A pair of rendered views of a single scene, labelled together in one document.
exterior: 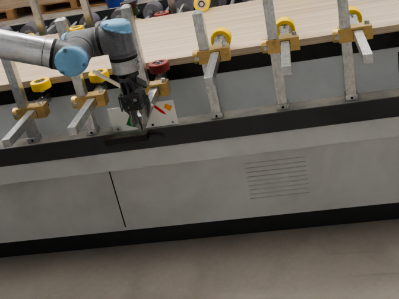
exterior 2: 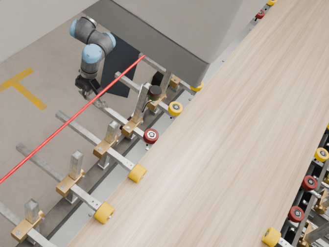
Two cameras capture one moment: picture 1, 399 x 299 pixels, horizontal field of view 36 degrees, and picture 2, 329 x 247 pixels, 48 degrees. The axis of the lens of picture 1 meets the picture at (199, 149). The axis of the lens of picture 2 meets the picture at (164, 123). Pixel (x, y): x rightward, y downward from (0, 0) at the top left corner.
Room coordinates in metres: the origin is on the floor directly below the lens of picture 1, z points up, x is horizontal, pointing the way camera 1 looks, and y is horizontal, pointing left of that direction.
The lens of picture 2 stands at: (2.41, -1.03, 2.49)
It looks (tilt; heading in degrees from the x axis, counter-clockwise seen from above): 52 degrees down; 92
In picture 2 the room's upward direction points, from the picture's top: 25 degrees clockwise
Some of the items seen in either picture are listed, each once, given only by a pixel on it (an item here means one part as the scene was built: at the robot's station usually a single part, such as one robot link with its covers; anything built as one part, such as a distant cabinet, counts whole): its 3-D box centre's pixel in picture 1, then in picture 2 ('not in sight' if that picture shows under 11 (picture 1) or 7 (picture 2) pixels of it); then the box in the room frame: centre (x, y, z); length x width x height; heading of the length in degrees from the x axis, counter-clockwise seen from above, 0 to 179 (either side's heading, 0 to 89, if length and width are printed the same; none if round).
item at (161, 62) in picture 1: (161, 75); (149, 139); (2.33, 0.09, 0.85); 0.08 x 0.08 x 0.11
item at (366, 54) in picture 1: (358, 34); (17, 221); (2.02, -0.61, 0.95); 0.50 x 0.04 x 0.04; 168
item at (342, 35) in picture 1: (351, 32); (28, 224); (2.06, -0.61, 0.95); 0.14 x 0.06 x 0.05; 78
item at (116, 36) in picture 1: (118, 39); (91, 58); (1.91, 0.18, 1.13); 0.10 x 0.09 x 0.12; 85
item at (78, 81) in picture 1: (78, 79); (163, 87); (2.27, 0.40, 0.93); 0.04 x 0.04 x 0.48; 78
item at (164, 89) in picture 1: (151, 89); (132, 125); (2.22, 0.13, 0.85); 0.14 x 0.06 x 0.05; 78
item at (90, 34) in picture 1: (82, 45); (102, 44); (1.91, 0.29, 1.14); 0.12 x 0.12 x 0.09; 85
